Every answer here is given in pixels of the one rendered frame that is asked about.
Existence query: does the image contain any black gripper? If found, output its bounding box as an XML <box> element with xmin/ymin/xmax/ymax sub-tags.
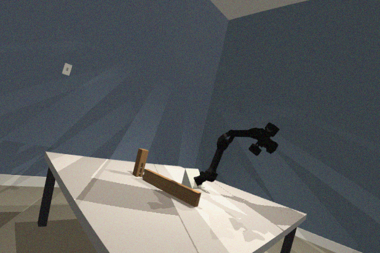
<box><xmin>248</xmin><ymin>122</ymin><xmax>278</xmax><ymax>156</ymax></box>

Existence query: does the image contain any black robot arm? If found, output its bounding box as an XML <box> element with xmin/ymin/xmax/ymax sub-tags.
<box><xmin>194</xmin><ymin>128</ymin><xmax>279</xmax><ymax>186</ymax></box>

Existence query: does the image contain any wooden post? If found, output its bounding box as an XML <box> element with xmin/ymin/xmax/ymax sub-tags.
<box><xmin>133</xmin><ymin>149</ymin><xmax>149</xmax><ymax>177</ymax></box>

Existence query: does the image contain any brown wooden board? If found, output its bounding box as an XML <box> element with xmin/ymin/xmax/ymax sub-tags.
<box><xmin>142</xmin><ymin>169</ymin><xmax>202</xmax><ymax>207</ymax></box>

